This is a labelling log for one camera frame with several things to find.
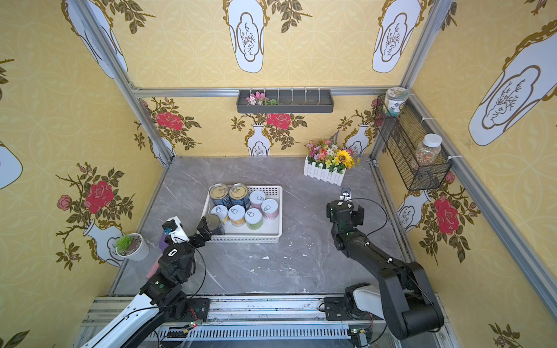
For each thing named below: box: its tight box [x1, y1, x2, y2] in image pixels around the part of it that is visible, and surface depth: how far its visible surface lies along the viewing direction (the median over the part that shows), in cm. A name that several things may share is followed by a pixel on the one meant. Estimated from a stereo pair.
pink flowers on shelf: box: [245, 91, 279, 106], surface depth 88 cm
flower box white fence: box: [303, 130, 356, 187], surface depth 103 cm
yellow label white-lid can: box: [210, 204, 230, 226], surface depth 95 cm
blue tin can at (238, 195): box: [228, 182, 251, 211], surface depth 96 cm
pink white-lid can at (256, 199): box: [249, 189, 267, 209], surface depth 100 cm
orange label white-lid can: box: [227, 204, 246, 227], surface depth 94 cm
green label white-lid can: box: [244, 208, 264, 230], surface depth 94 cm
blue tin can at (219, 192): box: [208, 182, 231, 209], surface depth 96 cm
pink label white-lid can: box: [261, 198, 280, 221], surface depth 96 cm
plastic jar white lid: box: [415, 133, 444, 167], surface depth 66 cm
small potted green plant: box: [114, 232, 151, 261], surface depth 82 cm
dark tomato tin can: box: [205, 213, 226, 236], surface depth 87 cm
